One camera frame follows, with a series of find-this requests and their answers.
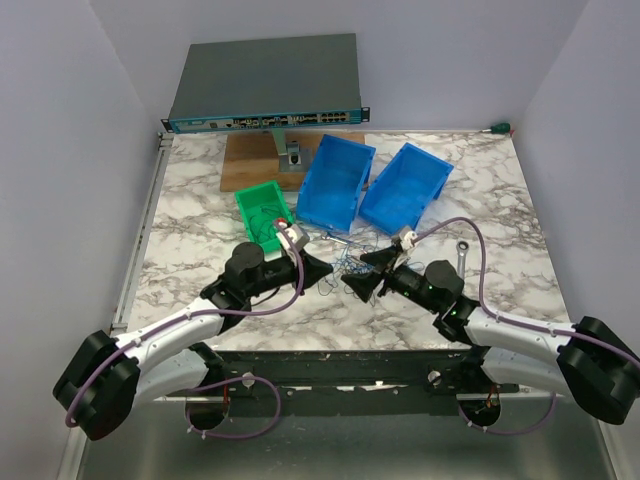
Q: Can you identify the blue thin cable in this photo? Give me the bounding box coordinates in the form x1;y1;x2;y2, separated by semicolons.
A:
317;238;381;296

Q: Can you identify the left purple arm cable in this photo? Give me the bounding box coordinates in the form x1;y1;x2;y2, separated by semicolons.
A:
65;224;307;442

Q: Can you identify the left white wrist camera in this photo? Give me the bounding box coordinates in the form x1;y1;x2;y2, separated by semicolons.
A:
274;218;310;262

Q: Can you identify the green plastic bin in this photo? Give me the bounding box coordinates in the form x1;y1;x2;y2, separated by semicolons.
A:
235;181;294;253

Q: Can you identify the right blue plastic bin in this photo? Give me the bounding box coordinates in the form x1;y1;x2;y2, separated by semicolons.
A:
358;143;454;235

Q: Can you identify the grey ratchet wrench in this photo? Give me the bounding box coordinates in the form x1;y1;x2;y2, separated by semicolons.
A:
456;240;470;280

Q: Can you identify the green handled screwdriver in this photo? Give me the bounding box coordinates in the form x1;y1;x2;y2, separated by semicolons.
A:
481;122;514;135

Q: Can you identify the grey network switch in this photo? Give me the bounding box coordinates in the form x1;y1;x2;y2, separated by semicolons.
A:
162;33;370;134

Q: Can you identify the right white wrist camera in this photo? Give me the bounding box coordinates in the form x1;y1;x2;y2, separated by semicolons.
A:
392;226;418;267

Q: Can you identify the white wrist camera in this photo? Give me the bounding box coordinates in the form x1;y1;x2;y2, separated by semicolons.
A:
274;218;310;262
392;226;418;267

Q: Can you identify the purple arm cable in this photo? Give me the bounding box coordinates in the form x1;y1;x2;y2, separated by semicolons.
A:
407;217;640;435
65;224;307;442

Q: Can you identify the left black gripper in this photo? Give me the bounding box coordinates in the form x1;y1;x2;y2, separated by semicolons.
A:
246;248;333;299

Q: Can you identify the left blue plastic bin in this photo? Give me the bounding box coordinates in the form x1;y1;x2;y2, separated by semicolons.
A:
296;135;376;233

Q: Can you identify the wooden base board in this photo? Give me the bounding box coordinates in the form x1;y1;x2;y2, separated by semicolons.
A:
220;131;365;192

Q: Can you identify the aluminium side rail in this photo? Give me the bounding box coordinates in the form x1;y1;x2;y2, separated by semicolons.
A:
110;133;174;334

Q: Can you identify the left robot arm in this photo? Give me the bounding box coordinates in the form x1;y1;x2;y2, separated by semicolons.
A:
53;242;333;440

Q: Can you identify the chrome combination wrench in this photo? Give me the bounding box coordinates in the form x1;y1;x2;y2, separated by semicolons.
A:
320;233;373;251

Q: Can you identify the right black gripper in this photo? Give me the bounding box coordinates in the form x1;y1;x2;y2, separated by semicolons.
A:
341;244;440;314

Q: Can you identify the blue plastic bin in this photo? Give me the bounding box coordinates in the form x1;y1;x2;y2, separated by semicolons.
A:
296;135;376;233
358;143;454;235

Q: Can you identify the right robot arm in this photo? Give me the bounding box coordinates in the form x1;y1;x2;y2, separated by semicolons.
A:
341;247;639;425

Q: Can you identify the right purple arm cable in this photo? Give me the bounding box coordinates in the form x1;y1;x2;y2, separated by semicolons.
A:
407;217;640;435

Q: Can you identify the grey metal stand bracket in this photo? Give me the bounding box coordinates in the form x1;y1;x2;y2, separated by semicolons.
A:
271;129;313;173

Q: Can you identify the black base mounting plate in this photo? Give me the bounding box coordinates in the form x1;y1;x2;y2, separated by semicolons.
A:
187;344;518;420

